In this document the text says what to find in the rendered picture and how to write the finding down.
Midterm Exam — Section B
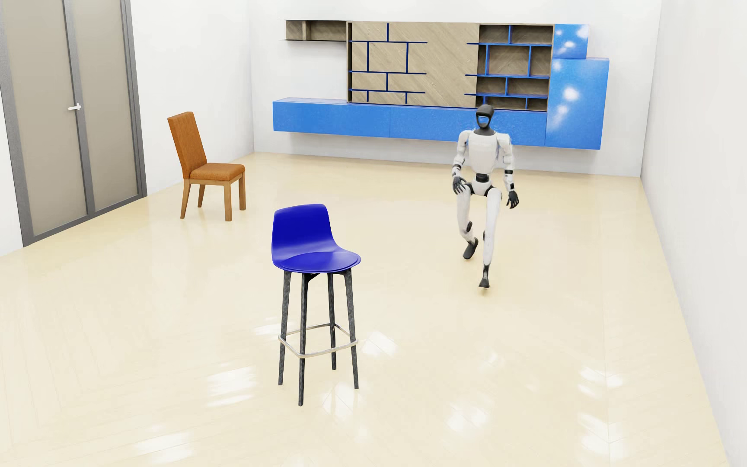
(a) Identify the brown upholstered wooden chair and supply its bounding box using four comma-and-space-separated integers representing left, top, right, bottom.
167, 111, 247, 223

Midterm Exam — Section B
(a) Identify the robot leg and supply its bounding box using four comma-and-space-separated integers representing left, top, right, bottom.
456, 184, 480, 261
479, 187, 503, 289

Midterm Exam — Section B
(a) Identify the grey double door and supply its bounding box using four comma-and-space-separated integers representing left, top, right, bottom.
0, 0, 148, 248

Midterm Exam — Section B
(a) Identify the robot left leg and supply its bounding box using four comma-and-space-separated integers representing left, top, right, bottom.
479, 187, 503, 289

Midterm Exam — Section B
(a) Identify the blue and wood wall cabinet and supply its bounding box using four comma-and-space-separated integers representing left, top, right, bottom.
273, 19, 610, 151

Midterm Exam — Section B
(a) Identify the robot white torso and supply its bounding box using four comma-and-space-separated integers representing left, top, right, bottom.
467, 129, 504, 197

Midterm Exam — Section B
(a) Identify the blue bar stool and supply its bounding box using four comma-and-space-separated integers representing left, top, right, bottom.
271, 204, 362, 407

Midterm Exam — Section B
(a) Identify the robot right leg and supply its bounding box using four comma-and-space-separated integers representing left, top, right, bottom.
456, 184, 480, 261

